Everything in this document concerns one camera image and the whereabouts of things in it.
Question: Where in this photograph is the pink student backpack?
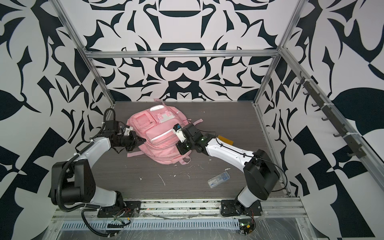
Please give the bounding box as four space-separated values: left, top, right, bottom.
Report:
127 99 192 165

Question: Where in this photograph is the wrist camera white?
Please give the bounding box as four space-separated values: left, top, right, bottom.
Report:
124 126 133 136
173 124 186 143

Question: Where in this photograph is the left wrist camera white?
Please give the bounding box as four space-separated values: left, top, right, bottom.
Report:
124 126 133 136

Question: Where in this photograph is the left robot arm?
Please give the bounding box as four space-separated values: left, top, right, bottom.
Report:
50 120 146 212

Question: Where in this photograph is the grey hook rack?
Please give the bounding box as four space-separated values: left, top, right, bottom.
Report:
296 71 367 159

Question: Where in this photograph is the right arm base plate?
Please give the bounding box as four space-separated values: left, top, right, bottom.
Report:
220 199 263 217

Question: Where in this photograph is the aluminium front rail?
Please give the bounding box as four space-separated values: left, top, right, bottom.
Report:
50 196 308 223

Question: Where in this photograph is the small green circuit board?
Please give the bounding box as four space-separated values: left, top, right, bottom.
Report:
239 219 256 236

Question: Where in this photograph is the black corrugated cable hose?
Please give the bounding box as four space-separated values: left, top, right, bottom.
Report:
55 107 132 238

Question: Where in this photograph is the clear plastic ruler box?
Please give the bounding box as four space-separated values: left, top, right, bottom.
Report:
208 171 230 188

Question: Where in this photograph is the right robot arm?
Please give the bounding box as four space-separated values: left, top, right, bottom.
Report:
173 124 281 211

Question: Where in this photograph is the white vented cable duct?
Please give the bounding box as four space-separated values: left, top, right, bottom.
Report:
59 218 241 232

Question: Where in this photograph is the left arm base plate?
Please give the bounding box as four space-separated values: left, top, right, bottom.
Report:
97 201 142 218

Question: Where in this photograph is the small yellow notebook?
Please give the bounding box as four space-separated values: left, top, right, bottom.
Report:
217 135 234 146

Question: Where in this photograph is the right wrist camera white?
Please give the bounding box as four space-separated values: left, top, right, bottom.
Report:
173 124 186 143

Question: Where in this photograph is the aluminium frame crossbar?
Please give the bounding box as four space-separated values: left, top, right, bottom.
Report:
85 50 278 59

